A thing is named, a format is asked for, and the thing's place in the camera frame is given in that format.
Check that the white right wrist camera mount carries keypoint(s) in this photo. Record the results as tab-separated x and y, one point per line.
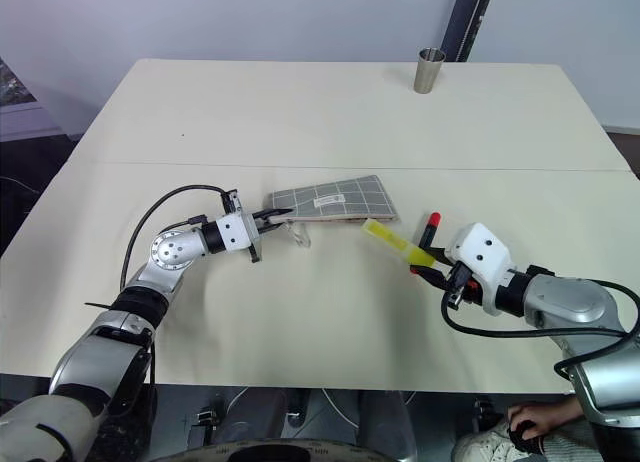
482	254

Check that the red capped black marker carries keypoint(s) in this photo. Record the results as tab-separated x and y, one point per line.
434	219

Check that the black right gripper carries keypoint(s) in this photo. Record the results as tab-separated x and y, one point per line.
462	289

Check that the grey grid pouch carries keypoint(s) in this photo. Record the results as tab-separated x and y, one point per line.
350	194

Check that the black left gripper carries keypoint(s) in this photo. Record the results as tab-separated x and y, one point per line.
257	247

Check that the metal cup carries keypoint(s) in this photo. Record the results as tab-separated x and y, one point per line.
429	72

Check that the clear plastic piece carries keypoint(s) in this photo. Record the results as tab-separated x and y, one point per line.
301	237

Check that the person's bare hand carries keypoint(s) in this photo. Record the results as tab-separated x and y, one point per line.
527	414

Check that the person's bare forearm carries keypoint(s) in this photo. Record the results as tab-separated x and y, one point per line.
562	412

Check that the dark window pane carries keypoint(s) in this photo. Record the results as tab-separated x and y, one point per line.
12	87

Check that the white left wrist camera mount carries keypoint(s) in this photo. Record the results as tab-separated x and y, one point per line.
234	234

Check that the small black held device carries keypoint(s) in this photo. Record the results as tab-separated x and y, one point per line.
525	434

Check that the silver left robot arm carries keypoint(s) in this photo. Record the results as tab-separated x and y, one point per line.
167	252

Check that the dark upright post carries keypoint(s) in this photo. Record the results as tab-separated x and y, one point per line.
467	17

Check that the grey knit garment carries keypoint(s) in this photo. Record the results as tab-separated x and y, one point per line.
570	444

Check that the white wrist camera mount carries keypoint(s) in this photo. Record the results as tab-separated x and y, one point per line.
234	234
482	254

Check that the yellow highlighter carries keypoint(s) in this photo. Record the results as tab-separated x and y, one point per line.
395	240

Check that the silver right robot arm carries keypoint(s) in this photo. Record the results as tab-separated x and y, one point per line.
565	294

